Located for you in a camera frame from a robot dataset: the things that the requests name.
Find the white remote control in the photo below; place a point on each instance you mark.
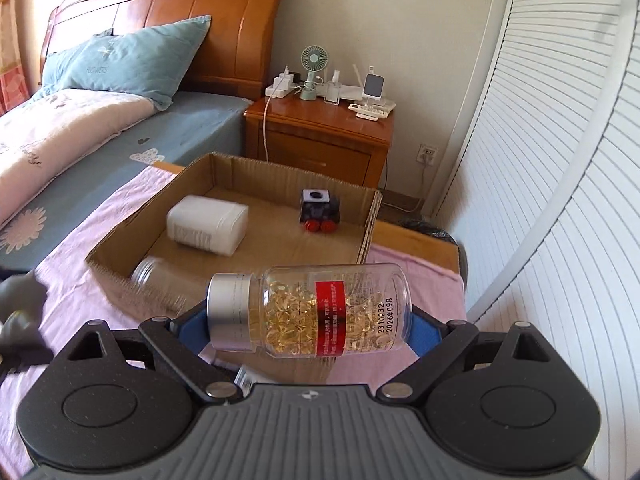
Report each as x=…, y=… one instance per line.
x=370, y=110

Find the small white printed box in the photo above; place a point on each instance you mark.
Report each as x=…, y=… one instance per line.
x=245, y=377

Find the blue pillow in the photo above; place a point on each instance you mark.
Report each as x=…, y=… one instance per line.
x=125, y=65

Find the clear plastic jar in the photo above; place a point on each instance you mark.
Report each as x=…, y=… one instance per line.
x=160, y=280

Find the wooden bed headboard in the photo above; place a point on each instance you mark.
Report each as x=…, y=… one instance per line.
x=200, y=10

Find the orange patterned cloth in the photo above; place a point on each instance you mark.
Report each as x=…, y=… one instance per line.
x=10, y=35

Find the clear dispenser bottle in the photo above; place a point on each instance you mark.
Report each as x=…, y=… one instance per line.
x=333, y=90

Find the small green desk fan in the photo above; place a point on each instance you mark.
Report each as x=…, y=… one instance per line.
x=312, y=57

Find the pink cloth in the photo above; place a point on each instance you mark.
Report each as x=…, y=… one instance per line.
x=75, y=260

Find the brown cardboard box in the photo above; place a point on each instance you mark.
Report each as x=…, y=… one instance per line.
x=280, y=225

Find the cube toy car red wheels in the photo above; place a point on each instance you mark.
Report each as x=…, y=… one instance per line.
x=320, y=207

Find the wooden nightstand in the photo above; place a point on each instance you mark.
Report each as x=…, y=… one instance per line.
x=320, y=130

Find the white louvered closet door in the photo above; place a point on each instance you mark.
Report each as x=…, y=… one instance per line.
x=590, y=210
x=500, y=135

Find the silver cap capsule bottle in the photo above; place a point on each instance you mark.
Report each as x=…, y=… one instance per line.
x=300, y=310

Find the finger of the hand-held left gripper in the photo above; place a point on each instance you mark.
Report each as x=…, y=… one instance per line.
x=22, y=347

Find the blue bed sheet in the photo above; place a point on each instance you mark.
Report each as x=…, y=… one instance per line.
x=190, y=125

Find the white power strip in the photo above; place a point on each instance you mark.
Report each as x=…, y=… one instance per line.
x=280, y=90

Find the black trash bag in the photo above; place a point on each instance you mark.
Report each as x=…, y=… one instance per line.
x=425, y=227

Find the white wall socket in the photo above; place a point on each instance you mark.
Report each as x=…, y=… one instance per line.
x=428, y=154

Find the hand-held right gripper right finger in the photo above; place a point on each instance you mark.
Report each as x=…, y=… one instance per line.
x=425, y=334

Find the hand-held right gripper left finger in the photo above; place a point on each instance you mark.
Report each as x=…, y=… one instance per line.
x=192, y=331

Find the white plastic bottle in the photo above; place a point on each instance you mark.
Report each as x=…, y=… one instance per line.
x=205, y=225

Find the grey elephant toy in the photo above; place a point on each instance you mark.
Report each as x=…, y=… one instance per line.
x=21, y=287

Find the white router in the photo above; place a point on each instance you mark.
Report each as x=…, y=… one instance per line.
x=351, y=93

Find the pink floral quilt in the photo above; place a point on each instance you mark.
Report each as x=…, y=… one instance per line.
x=50, y=135

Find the small smart display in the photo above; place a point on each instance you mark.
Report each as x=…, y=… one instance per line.
x=374, y=85

